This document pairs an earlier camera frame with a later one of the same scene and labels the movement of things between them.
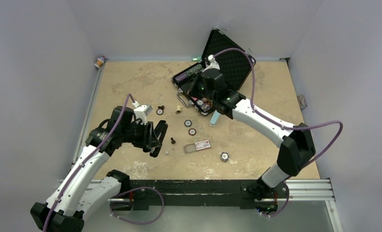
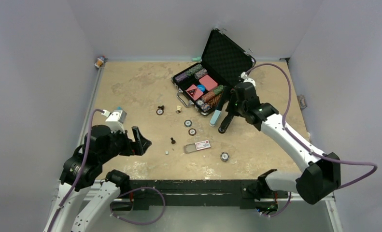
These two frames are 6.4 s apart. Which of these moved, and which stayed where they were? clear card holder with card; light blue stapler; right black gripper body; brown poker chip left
Moved: right black gripper body
Stayed: clear card holder with card; light blue stapler; brown poker chip left
